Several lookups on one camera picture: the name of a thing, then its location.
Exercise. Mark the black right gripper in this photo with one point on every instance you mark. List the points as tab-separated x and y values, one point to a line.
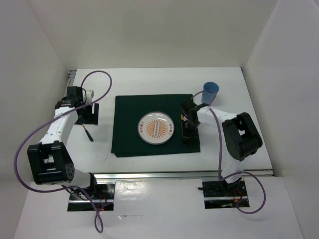
188	136

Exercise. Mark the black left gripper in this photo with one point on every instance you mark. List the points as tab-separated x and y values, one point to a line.
92	118

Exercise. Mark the gold fork dark handle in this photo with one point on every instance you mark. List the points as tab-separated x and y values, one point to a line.
87	133

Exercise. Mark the white plate orange sunburst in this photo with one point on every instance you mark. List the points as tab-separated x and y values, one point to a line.
156	128

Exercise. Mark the dark green cloth placemat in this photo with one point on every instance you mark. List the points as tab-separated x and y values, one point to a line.
129	110

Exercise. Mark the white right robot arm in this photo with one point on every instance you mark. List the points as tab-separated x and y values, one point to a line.
238	137

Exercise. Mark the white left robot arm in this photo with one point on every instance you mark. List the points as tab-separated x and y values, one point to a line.
49	160

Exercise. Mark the blue plastic cup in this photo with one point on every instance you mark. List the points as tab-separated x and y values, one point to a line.
210	91

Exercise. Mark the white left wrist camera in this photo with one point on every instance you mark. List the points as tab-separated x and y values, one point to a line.
87	96

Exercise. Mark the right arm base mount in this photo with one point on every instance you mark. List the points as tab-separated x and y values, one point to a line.
219	195

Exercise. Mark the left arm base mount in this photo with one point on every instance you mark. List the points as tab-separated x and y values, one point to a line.
102	196

